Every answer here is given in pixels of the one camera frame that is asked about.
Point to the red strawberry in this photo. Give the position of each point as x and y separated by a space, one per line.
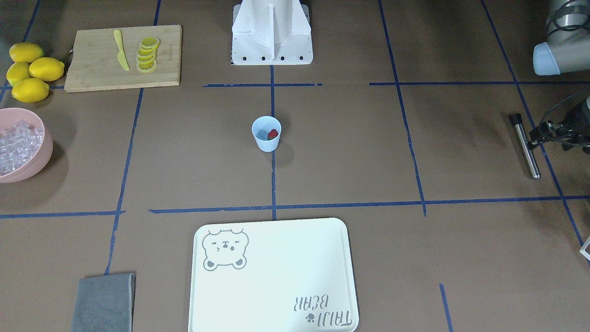
273 134

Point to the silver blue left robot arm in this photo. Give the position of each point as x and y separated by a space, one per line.
567 45

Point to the ice cubes in cup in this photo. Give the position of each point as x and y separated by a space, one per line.
262 135

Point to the light blue plastic cup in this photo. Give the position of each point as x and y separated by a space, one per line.
266 123

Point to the pink bowl of ice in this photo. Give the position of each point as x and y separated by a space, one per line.
26 144

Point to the white bear serving tray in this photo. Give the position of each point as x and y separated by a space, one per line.
273 276

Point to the lemon slice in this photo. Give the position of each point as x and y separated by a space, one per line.
149 43
146 67
147 58
146 52

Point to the yellow plastic knife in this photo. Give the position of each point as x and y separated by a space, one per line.
121 56

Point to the wooden cutting board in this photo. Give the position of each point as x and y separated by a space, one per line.
95 66

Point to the steel muddler black tip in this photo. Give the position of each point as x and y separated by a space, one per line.
517 123

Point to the grey folded cloth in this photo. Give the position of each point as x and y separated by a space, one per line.
104 304

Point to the whole yellow lemon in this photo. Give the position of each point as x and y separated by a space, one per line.
25 52
30 90
18 72
47 69

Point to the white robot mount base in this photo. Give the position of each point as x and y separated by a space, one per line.
271 32

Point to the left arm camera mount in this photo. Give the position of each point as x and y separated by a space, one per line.
573 131

